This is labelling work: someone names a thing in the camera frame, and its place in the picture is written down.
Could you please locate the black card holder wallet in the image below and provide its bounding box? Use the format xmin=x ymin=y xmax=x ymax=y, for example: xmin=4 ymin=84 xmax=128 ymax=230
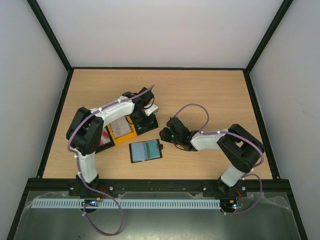
xmin=129 ymin=139 xmax=164 ymax=164

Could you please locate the teal credit card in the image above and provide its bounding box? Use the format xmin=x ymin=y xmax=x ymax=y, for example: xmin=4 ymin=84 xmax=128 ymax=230
xmin=145 ymin=139 xmax=162 ymax=160

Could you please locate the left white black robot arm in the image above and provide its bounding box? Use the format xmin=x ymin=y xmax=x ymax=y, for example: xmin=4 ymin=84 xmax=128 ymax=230
xmin=66 ymin=86 xmax=159 ymax=184

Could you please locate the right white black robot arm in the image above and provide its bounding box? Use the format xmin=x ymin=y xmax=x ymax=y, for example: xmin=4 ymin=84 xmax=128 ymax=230
xmin=159 ymin=117 xmax=265 ymax=196

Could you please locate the black bin with teal cards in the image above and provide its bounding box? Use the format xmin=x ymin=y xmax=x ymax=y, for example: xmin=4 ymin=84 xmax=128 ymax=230
xmin=126 ymin=113 xmax=159 ymax=136

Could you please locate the yellow bin with white cards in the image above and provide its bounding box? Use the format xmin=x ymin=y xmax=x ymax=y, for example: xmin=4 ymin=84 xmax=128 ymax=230
xmin=106 ymin=116 xmax=138 ymax=145

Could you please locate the red white cards stack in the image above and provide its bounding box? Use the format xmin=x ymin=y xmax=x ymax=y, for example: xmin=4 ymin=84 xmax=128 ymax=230
xmin=99 ymin=129 xmax=111 ymax=146

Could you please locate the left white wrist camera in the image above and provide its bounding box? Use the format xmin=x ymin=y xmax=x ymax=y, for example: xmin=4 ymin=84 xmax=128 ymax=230
xmin=144 ymin=104 xmax=159 ymax=116

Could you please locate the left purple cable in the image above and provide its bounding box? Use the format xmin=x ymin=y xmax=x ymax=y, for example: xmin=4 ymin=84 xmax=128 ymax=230
xmin=67 ymin=84 xmax=155 ymax=187

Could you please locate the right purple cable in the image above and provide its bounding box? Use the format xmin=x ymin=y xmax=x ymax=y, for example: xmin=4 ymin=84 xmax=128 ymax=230
xmin=172 ymin=103 xmax=265 ymax=216

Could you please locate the light blue slotted cable duct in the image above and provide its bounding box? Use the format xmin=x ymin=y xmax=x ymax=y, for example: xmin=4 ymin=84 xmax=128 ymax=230
xmin=31 ymin=198 xmax=221 ymax=210

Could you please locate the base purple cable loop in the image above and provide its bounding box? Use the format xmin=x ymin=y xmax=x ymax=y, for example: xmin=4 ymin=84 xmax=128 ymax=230
xmin=81 ymin=193 xmax=125 ymax=236

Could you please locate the black cage frame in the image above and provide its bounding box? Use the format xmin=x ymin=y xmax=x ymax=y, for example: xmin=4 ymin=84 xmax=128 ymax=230
xmin=6 ymin=0 xmax=310 ymax=240

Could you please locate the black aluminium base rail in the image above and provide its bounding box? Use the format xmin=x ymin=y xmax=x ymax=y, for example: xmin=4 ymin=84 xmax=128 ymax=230
xmin=24 ymin=178 xmax=293 ymax=199

